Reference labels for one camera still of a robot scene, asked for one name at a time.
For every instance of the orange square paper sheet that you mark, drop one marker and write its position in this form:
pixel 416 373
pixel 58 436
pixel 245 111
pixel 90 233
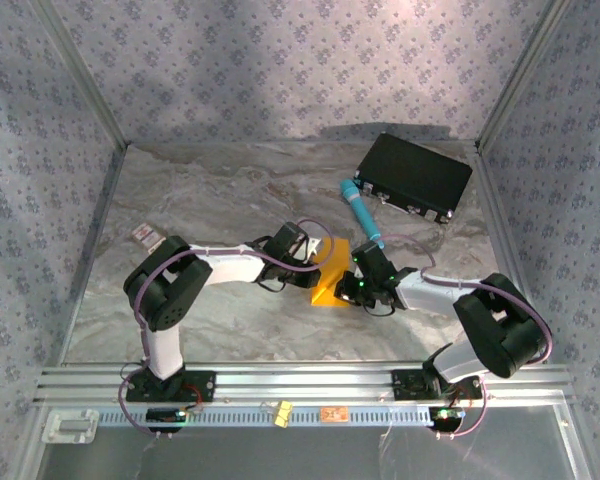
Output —
pixel 336 265

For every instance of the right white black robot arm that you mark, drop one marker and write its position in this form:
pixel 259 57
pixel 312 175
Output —
pixel 430 295

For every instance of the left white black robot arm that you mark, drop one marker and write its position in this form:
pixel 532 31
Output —
pixel 162 350

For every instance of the teal marker pen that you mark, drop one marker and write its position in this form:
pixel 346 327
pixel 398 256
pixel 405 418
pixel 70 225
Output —
pixel 360 210

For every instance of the black hard case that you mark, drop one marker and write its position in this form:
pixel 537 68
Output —
pixel 410 170

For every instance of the orange label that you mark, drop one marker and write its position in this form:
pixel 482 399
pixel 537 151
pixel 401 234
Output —
pixel 334 414

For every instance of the yellow clip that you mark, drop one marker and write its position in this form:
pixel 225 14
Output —
pixel 282 414

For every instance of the small red white card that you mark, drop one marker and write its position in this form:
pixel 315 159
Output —
pixel 142 231

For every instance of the long aluminium mounting rail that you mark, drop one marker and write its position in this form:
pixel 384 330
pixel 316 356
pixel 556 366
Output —
pixel 305 385

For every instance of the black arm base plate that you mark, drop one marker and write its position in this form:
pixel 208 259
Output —
pixel 205 386
pixel 405 385

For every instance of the aluminium frame bar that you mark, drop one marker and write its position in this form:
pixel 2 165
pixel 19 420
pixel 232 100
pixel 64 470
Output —
pixel 510 250
pixel 82 75
pixel 92 255
pixel 522 72

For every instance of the white metal bracket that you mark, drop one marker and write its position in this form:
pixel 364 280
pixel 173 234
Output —
pixel 70 426

